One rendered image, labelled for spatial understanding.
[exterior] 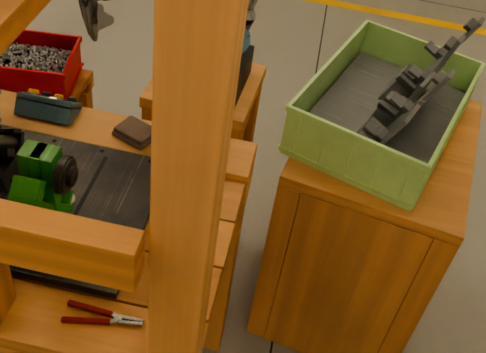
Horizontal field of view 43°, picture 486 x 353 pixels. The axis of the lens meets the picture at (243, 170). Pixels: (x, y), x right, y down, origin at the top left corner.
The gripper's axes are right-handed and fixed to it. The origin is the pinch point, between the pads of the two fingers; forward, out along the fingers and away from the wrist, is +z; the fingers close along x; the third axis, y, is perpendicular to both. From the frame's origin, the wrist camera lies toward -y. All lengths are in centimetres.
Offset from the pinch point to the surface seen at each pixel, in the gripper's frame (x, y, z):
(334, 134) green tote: -27, 55, 30
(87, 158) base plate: -5.4, -6.8, 28.4
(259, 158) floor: 79, 100, 94
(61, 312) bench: -42, -27, 42
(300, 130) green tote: -17, 50, 31
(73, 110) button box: 8.7, -4.4, 20.9
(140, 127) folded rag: -3.9, 8.6, 24.4
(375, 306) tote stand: -36, 67, 88
